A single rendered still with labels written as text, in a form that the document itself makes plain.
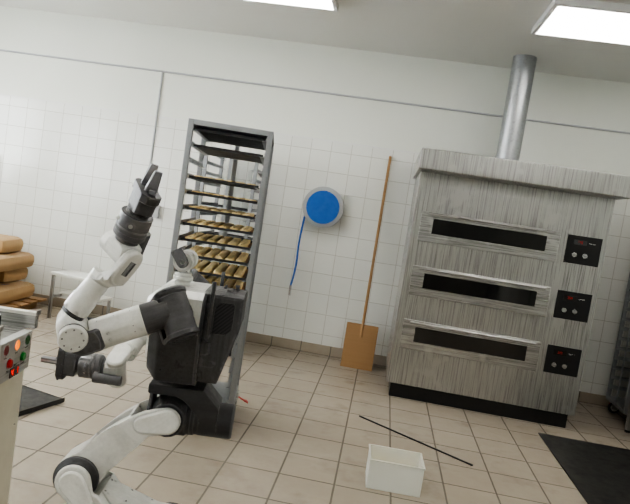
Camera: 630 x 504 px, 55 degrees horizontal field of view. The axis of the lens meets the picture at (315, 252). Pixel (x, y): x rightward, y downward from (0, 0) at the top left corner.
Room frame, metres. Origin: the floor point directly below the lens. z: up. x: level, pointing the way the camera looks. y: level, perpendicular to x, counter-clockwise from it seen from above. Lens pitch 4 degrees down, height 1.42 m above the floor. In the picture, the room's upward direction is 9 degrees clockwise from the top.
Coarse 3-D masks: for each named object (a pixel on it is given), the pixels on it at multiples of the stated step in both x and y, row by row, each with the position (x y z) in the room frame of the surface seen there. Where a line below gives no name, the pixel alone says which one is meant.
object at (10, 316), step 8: (0, 312) 2.14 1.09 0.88; (8, 312) 2.14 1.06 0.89; (16, 312) 2.14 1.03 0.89; (24, 312) 2.14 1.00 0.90; (32, 312) 2.14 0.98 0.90; (40, 312) 2.17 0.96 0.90; (8, 320) 2.14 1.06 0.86; (16, 320) 2.14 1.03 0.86; (24, 320) 2.14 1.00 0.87; (32, 320) 2.14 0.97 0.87; (32, 328) 2.14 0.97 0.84
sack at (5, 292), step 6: (6, 282) 5.78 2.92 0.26; (12, 282) 5.83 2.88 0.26; (18, 282) 5.87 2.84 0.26; (24, 282) 5.92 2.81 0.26; (0, 288) 5.47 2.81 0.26; (6, 288) 5.53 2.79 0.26; (12, 288) 5.61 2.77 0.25; (18, 288) 5.69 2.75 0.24; (24, 288) 5.79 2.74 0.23; (30, 288) 5.90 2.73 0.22; (0, 294) 5.38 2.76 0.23; (6, 294) 5.47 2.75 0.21; (12, 294) 5.57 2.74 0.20; (18, 294) 5.67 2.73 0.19; (24, 294) 5.79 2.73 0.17; (30, 294) 5.92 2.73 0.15; (0, 300) 5.37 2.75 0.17; (6, 300) 5.49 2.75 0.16; (12, 300) 5.61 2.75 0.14
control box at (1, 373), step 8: (8, 336) 2.01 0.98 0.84; (16, 336) 2.02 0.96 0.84; (24, 336) 2.07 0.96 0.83; (0, 344) 1.90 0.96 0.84; (8, 344) 1.95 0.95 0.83; (24, 344) 2.07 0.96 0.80; (0, 352) 1.90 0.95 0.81; (8, 352) 1.95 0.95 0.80; (16, 352) 2.02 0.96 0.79; (0, 360) 1.90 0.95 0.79; (8, 360) 1.96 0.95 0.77; (16, 360) 2.02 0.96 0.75; (24, 360) 2.09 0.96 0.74; (0, 368) 1.91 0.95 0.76; (8, 368) 1.96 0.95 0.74; (24, 368) 2.10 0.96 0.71; (0, 376) 1.92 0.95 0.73; (8, 376) 1.98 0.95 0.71
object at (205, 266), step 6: (198, 264) 3.73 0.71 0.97; (204, 264) 3.78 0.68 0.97; (210, 264) 3.83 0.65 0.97; (216, 264) 3.89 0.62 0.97; (222, 264) 3.94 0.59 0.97; (228, 264) 4.02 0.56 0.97; (234, 264) 4.04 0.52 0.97; (198, 270) 3.48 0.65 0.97; (204, 270) 3.49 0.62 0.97; (210, 270) 3.55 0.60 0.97; (216, 270) 3.57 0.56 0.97; (222, 270) 3.62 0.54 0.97; (228, 270) 3.66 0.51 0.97; (234, 270) 3.74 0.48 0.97; (240, 270) 3.76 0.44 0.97; (246, 270) 3.97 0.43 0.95; (234, 276) 3.50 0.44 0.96; (240, 276) 3.50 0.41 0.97
